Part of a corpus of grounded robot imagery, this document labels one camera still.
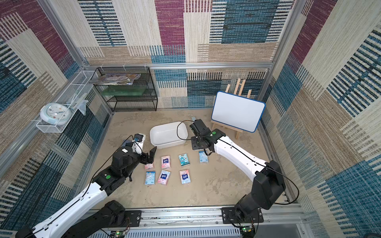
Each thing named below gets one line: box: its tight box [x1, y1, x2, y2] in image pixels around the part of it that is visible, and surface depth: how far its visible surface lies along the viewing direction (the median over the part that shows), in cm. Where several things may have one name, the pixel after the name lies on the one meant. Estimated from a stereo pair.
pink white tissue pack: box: [179, 169, 191, 184], surface depth 86 cm
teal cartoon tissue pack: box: [178, 153, 191, 168], surface depth 93 cm
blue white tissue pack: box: [144, 171, 156, 185], surface depth 86 cm
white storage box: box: [149, 121, 189, 150], surface depth 106 cm
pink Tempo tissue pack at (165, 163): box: [161, 155, 171, 170], surface depth 91 cm
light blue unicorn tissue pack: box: [198, 150, 209, 164], surface depth 93 cm
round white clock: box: [39, 102, 72, 126], surface depth 68 cm
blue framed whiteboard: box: [211, 91, 266, 133], surface depth 93 cm
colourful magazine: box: [93, 73, 141, 86], surface depth 83 cm
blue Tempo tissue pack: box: [157, 169, 172, 186], surface depth 87 cm
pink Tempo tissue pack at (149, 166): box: [144, 163, 154, 171], surface depth 91 cm
